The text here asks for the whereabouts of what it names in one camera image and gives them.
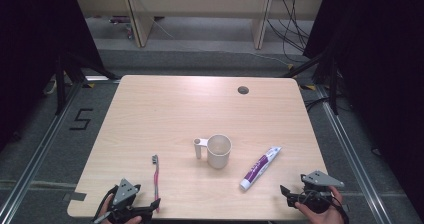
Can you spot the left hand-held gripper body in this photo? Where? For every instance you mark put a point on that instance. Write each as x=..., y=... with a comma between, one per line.
x=124, y=192

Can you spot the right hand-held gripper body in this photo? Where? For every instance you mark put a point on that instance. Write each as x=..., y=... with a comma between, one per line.
x=320, y=187

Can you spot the pink toothbrush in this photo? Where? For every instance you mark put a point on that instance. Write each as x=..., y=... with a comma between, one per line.
x=156, y=180

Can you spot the white and purple toothpaste tube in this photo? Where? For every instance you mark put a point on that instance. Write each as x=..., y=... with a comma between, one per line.
x=258, y=169

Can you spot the person's left hand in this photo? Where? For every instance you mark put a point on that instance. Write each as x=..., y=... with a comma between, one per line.
x=106, y=210

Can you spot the person's right hand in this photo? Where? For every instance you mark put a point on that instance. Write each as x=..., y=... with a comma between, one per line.
x=325, y=215

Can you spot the black metal stand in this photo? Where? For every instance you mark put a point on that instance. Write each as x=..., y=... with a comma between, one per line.
x=328, y=74
x=66, y=74

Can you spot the black curtain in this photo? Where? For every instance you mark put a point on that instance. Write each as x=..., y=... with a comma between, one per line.
x=376, y=67
x=36, y=50

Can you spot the light wooden shelf unit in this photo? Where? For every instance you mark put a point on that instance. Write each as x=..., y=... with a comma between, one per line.
x=200, y=7

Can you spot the aluminium floor rail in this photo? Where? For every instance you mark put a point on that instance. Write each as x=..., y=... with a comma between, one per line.
x=353, y=150
x=36, y=154

